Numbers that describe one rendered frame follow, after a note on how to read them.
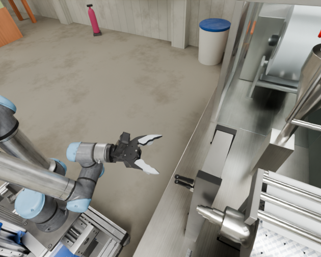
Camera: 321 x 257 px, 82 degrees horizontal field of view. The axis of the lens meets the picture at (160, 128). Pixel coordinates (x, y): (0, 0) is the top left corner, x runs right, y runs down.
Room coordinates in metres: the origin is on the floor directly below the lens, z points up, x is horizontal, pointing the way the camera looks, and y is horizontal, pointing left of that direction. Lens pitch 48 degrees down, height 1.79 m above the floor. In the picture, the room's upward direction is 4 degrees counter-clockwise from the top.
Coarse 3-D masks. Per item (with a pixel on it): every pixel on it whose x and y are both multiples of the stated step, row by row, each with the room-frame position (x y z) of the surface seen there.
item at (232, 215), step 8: (232, 208) 0.13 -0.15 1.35; (224, 216) 0.12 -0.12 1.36; (232, 216) 0.11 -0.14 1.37; (240, 216) 0.11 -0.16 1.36; (224, 224) 0.10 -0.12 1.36; (232, 224) 0.10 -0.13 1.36; (240, 224) 0.09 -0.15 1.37; (248, 224) 0.09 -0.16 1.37; (224, 232) 0.09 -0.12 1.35; (232, 232) 0.08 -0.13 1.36; (240, 232) 0.08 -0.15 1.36; (248, 232) 0.08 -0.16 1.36; (232, 240) 0.07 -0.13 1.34; (240, 240) 0.07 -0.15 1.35; (248, 240) 0.07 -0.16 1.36
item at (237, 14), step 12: (240, 0) 0.81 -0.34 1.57; (252, 0) 0.79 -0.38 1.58; (264, 0) 0.77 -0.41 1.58; (276, 0) 0.75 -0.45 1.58; (288, 0) 0.73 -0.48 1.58; (300, 0) 0.71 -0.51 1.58; (312, 0) 0.70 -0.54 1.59; (240, 12) 0.80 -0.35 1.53; (228, 36) 0.82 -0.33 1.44; (228, 48) 0.81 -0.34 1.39; (228, 60) 0.80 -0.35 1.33; (216, 96) 0.81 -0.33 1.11; (216, 108) 0.81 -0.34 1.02
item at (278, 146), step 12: (300, 72) 0.47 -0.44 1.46; (300, 84) 0.45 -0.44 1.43; (300, 96) 0.44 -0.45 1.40; (312, 96) 0.41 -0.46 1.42; (312, 108) 0.41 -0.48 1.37; (276, 132) 0.48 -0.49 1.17; (288, 132) 0.43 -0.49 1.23; (264, 144) 0.47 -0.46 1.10; (276, 144) 0.42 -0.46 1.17; (288, 144) 0.41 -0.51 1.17; (264, 156) 0.42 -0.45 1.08; (276, 156) 0.40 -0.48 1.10; (288, 156) 0.38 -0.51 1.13; (252, 168) 0.43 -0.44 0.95; (264, 168) 0.40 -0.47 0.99; (276, 168) 0.39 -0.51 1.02
